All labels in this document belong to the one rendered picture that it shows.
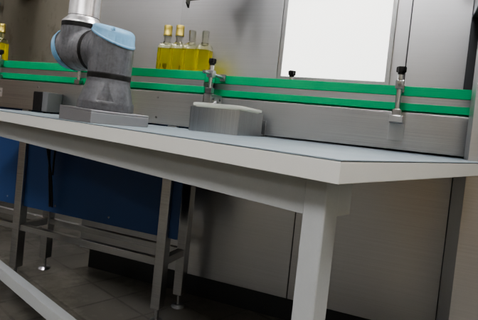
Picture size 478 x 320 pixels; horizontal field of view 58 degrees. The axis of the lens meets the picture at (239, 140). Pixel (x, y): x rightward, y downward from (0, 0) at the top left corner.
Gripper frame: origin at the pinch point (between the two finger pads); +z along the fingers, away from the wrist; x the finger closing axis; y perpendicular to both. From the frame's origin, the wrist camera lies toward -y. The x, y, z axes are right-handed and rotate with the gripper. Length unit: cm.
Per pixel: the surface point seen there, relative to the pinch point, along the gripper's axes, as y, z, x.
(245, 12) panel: 24.0, -3.4, 13.8
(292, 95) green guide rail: 42, 30, -15
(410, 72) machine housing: 84, 15, -16
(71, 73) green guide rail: -44, 32, 22
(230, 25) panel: 18.8, 2.2, 16.7
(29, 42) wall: -322, -50, 747
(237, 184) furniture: 17, 52, -91
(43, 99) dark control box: -52, 44, 15
